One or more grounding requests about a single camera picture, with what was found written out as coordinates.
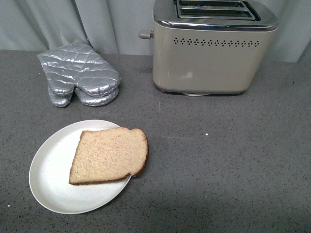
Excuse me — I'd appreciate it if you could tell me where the slice of brown bread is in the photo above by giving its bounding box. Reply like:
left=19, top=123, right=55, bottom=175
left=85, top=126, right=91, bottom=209
left=69, top=127, right=149, bottom=185

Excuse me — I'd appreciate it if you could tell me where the white round plate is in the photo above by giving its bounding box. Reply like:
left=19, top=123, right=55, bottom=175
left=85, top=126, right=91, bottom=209
left=29, top=120, right=130, bottom=214

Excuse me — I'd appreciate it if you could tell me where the cream two-slot toaster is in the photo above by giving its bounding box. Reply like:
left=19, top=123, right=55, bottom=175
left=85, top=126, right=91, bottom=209
left=139, top=0, right=278, bottom=96

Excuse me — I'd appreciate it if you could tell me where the upper silver quilted oven mitt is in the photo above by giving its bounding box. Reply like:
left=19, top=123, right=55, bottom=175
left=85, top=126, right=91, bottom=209
left=37, top=42, right=121, bottom=97

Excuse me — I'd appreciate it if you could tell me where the silver quilted oven mitt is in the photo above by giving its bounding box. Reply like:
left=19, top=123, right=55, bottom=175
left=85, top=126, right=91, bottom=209
left=48, top=86, right=119, bottom=108
left=37, top=42, right=121, bottom=97

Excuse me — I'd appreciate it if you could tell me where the lower silver quilted oven mitt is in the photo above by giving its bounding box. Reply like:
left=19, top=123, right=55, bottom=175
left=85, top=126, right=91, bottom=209
left=48, top=86, right=119, bottom=108

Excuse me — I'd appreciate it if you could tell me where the grey curtain backdrop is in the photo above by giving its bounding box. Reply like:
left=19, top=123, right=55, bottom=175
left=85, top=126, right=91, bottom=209
left=0, top=0, right=311, bottom=63

